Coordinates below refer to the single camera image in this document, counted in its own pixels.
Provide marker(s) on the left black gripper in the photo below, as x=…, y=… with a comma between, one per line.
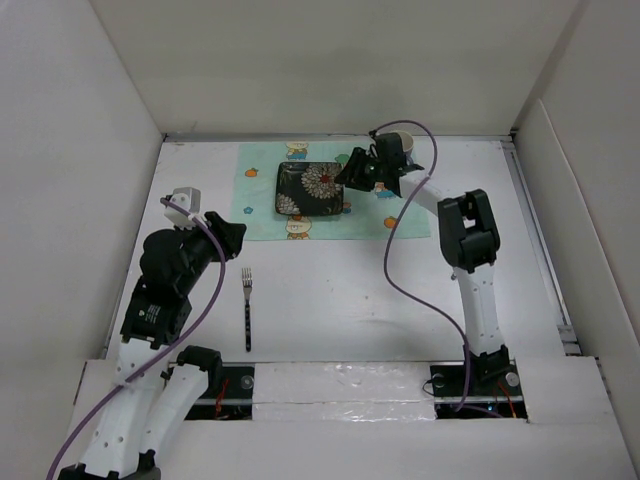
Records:
x=229, y=233

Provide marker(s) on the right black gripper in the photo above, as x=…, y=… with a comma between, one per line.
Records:
x=356, y=161

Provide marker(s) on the purple mug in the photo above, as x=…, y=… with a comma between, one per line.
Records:
x=407, y=143

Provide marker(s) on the green cartoon print cloth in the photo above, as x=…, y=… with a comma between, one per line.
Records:
x=365, y=215

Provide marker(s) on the fork with dark handle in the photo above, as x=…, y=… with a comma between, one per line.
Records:
x=247, y=285

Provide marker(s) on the black floral square plate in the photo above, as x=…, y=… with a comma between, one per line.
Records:
x=308, y=189

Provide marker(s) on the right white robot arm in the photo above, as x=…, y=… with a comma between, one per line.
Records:
x=469, y=241

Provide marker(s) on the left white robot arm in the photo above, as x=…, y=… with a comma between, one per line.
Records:
x=158, y=376

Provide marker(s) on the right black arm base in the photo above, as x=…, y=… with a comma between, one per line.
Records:
x=500, y=397

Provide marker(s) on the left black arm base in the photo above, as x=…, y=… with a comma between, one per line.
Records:
x=232, y=400

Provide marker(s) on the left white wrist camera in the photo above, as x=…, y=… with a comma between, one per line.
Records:
x=182, y=206

